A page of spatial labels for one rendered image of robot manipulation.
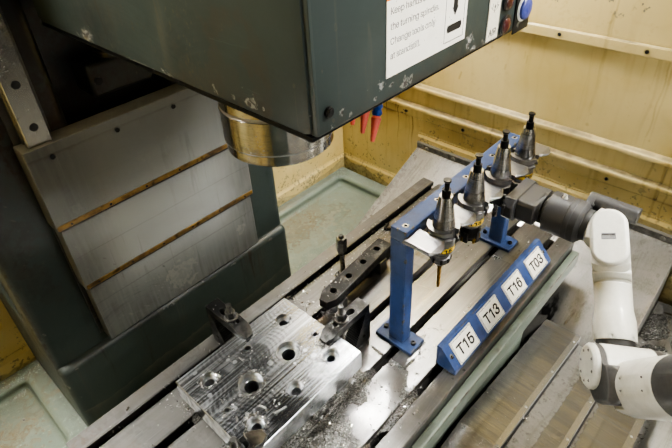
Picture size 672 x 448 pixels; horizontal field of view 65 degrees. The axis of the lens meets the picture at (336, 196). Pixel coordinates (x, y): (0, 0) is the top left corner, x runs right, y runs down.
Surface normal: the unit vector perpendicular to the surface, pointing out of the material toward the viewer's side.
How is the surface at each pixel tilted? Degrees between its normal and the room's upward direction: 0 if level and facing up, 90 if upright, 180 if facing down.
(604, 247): 37
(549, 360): 7
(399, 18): 90
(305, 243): 0
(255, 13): 90
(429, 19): 90
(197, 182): 90
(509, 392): 7
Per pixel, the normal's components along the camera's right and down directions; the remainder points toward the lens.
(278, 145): 0.07, 0.58
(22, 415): -0.05, -0.81
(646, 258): -0.32, -0.55
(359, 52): 0.74, 0.37
